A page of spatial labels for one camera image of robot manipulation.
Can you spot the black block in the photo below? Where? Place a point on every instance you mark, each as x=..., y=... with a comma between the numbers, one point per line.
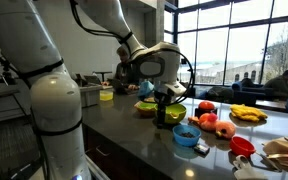
x=199, y=112

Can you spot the red toy tomato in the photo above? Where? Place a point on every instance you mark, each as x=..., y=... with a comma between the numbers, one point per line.
x=206, y=105

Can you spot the seated person in olive jacket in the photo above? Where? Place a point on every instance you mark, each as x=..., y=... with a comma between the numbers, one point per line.
x=279, y=85

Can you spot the yellow toy banana bunch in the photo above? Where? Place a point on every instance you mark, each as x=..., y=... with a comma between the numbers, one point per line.
x=247, y=112

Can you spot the small dark round table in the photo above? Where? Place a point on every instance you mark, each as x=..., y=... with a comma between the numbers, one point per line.
x=103, y=72

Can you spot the blue chair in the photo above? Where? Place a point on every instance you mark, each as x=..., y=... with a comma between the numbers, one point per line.
x=236, y=86

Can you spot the blue sofa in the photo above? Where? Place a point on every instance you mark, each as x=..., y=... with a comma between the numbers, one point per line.
x=250, y=96

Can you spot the person in dark hoodie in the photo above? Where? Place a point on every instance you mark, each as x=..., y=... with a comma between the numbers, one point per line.
x=125, y=73

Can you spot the white plastic clip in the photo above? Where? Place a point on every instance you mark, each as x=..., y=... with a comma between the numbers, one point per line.
x=242, y=165

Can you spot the white dish rack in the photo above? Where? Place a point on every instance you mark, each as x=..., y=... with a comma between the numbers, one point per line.
x=90, y=96

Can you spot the tan paper bag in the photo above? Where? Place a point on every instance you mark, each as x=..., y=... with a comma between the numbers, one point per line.
x=280, y=145

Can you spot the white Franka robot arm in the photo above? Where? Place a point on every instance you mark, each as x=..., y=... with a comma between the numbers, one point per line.
x=55, y=106

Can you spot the orange toy carrot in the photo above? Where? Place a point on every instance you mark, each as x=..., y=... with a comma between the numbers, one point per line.
x=194, y=120

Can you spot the black camera on tripod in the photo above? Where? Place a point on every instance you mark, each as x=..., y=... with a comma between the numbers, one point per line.
x=6, y=71

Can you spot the grey laptop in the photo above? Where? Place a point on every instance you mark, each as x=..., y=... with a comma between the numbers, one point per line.
x=92, y=80
x=119, y=86

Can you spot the black floor box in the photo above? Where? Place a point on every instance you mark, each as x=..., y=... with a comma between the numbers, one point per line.
x=25, y=170

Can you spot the dark backpack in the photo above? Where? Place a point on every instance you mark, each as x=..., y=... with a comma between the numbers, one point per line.
x=219, y=93

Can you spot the large green bowl with spout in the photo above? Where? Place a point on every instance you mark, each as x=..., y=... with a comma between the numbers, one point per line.
x=177, y=115

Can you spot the brown wooden coffee table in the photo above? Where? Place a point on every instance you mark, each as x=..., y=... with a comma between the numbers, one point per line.
x=270, y=105

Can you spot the small green bowl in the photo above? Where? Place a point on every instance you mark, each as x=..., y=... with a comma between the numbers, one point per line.
x=147, y=106

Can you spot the dark coffee beans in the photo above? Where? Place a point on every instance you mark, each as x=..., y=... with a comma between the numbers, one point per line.
x=187, y=135

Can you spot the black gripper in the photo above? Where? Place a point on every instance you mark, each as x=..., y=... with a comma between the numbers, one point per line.
x=162, y=99

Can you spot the blue plastic bowl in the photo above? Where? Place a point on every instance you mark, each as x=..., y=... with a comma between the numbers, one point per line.
x=184, y=141

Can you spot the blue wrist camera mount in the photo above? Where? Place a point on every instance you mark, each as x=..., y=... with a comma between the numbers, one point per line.
x=145, y=89

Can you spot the yellow translucent container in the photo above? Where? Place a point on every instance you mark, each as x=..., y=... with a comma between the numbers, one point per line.
x=106, y=96

